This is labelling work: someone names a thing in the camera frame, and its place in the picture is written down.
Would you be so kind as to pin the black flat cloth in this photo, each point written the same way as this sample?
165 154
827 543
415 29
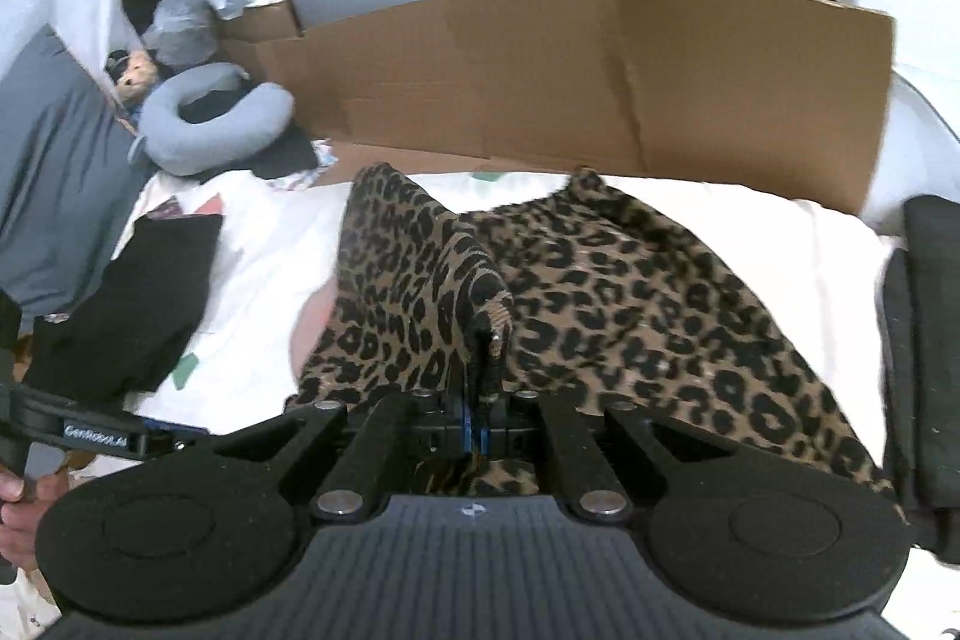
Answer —
291 152

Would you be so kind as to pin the black garment on pile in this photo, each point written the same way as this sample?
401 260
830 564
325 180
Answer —
131 333

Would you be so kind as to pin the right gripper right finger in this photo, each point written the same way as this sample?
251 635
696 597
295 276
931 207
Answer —
537 444

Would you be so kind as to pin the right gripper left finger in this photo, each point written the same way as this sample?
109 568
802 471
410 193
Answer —
405 444

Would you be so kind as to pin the folded black clothes stack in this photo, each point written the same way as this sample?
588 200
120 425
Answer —
919 311

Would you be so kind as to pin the leopard print garment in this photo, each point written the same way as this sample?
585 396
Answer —
587 291

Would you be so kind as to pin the grey neck pillow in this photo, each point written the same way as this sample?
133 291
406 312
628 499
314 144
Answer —
184 148

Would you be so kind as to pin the small plush toy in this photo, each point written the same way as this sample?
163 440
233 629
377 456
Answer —
134 74

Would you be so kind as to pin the crumpled plastic bag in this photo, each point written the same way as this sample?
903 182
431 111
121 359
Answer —
182 34

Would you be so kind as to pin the cream bear print blanket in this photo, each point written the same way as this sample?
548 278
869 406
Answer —
726 540

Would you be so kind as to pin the brown cardboard box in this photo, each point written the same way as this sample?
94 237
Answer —
788 96

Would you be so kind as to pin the person left hand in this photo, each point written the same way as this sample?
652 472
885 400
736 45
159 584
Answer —
22 513

